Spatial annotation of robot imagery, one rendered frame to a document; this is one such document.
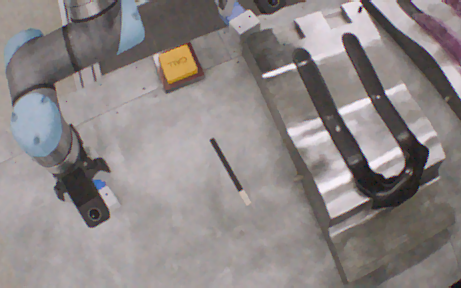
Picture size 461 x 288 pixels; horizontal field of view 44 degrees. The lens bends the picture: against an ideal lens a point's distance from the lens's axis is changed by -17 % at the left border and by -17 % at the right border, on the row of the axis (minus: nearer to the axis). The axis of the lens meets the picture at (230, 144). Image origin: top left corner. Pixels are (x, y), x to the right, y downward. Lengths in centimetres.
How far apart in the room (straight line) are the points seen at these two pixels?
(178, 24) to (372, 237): 106
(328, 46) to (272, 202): 31
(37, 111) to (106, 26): 15
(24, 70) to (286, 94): 54
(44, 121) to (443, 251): 84
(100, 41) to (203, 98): 47
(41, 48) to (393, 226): 72
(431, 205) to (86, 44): 72
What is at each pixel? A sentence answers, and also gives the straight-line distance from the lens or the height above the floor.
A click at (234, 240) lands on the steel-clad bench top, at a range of 122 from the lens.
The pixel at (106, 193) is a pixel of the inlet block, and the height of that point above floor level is 85.
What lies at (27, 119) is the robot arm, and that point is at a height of 128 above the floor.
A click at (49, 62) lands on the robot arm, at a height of 125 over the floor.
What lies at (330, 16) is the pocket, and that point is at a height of 86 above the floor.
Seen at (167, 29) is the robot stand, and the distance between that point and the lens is 200.
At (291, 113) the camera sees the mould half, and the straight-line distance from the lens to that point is 119.
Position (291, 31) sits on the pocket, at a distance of 127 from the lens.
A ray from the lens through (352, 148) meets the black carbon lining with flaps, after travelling 116.
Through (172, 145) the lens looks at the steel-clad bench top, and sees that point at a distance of 126.
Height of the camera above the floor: 202
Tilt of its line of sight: 75 degrees down
